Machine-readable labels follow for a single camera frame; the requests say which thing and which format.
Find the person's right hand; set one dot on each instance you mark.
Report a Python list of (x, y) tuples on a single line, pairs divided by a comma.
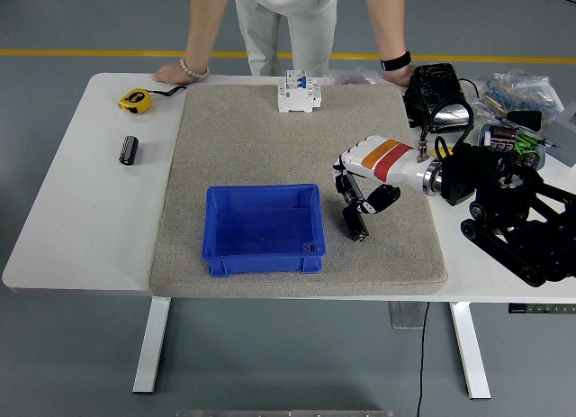
[(173, 74)]

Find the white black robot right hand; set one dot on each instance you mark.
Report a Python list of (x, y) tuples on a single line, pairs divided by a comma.
[(382, 160)]

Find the person's left hand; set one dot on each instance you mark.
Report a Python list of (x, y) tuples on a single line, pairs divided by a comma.
[(398, 77)]

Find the dark brown cylindrical battery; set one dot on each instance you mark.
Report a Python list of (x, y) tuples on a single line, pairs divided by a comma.
[(357, 230)]

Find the person's left forearm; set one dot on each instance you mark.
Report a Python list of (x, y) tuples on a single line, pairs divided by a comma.
[(387, 20)]

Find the person's right forearm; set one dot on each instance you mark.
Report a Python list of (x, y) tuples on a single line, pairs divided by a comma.
[(204, 25)]

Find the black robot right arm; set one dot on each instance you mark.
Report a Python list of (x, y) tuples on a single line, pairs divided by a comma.
[(495, 174)]

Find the black battery with gold end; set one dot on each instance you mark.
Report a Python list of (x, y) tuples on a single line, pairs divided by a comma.
[(128, 150)]

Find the blue plastic box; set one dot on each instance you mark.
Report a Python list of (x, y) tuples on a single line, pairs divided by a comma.
[(261, 228)]

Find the grey box under table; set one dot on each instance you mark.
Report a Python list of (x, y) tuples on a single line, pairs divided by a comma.
[(405, 315)]

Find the black wrist watch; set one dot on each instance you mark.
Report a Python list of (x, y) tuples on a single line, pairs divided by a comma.
[(396, 61)]

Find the black glossy charger device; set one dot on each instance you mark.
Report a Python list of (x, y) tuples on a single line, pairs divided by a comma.
[(436, 86)]

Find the clear bag of metal parts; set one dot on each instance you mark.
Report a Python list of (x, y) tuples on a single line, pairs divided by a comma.
[(355, 78)]

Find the yellow tape measure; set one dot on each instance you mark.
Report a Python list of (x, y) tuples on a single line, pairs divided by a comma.
[(135, 101)]

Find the white circuit breaker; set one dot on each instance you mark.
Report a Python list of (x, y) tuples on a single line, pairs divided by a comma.
[(297, 95)]

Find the light blue bowl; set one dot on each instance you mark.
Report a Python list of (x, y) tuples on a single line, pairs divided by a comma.
[(483, 138)]

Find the grey-brown mat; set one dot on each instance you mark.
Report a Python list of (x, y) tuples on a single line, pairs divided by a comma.
[(270, 142)]

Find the small metal part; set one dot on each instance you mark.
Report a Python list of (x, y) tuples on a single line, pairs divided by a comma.
[(308, 247)]

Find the brown capacitor with purple band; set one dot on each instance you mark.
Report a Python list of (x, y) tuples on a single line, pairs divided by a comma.
[(503, 133)]

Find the clear bags of blue components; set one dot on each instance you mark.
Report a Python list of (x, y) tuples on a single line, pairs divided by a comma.
[(517, 93)]

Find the person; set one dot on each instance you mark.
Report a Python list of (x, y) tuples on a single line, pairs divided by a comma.
[(283, 25)]

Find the black rectangular block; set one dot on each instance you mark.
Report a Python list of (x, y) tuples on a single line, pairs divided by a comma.
[(524, 120)]

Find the white table leg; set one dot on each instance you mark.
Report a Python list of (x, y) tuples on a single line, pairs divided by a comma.
[(470, 349), (150, 345)]

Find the table height control panel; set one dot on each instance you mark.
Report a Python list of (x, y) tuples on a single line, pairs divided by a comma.
[(540, 308)]

